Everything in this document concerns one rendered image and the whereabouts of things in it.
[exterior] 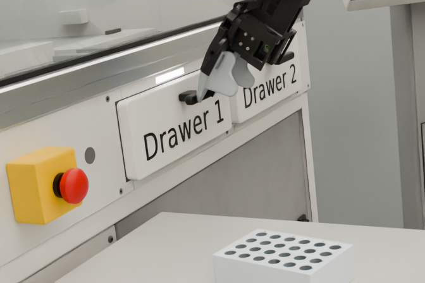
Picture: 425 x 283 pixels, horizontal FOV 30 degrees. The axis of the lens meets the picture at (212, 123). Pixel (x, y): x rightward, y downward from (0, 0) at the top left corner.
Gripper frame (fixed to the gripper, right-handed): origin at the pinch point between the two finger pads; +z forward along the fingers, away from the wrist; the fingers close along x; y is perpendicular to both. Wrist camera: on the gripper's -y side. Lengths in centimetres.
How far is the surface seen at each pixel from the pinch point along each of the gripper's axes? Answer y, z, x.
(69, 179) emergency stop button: 2.6, 1.7, -34.2
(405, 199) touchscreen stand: 30, 43, 102
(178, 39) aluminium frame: -8.5, -2.6, 3.2
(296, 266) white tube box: 28.0, -5.2, -31.5
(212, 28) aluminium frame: -8.5, -2.7, 14.3
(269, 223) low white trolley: 20.2, 4.8, -11.8
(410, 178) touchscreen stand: 28, 36, 99
